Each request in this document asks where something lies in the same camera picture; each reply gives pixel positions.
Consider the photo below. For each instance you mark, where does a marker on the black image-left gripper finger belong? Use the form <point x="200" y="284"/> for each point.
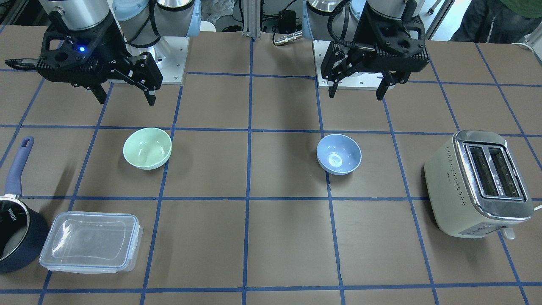
<point x="150" y="96"/>
<point x="99" y="93"/>

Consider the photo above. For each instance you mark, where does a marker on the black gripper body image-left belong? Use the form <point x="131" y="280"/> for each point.
<point x="111" y="43"/>

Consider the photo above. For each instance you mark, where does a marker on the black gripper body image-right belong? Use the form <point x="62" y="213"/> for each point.
<point x="357" y="33"/>

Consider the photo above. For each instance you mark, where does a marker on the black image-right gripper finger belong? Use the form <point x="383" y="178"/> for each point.
<point x="332" y="88"/>
<point x="388" y="80"/>

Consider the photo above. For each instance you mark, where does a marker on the green bowl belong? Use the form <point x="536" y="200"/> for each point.
<point x="148" y="148"/>

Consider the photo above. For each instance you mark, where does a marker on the blue bowl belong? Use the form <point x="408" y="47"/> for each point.
<point x="338" y="154"/>

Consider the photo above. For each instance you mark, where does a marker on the black power adapter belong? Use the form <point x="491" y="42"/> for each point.
<point x="287" y="21"/>

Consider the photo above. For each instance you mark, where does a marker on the person in dark clothes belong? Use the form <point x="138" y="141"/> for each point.
<point x="498" y="21"/>

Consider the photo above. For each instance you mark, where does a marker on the cream two-slot toaster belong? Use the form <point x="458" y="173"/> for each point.
<point x="475" y="186"/>

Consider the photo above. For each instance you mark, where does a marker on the clear plastic food container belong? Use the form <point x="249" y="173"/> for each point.
<point x="92" y="243"/>

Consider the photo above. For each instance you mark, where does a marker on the dark blue saucepan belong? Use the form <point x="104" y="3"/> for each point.
<point x="23" y="231"/>

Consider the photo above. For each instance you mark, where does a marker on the metal base plate image-left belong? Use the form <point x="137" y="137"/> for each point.
<point x="170" y="54"/>

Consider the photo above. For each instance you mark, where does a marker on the metal cable connector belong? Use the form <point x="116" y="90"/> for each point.
<point x="285" y="39"/>

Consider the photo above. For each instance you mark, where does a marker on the aluminium frame post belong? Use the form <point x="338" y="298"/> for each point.
<point x="251" y="18"/>

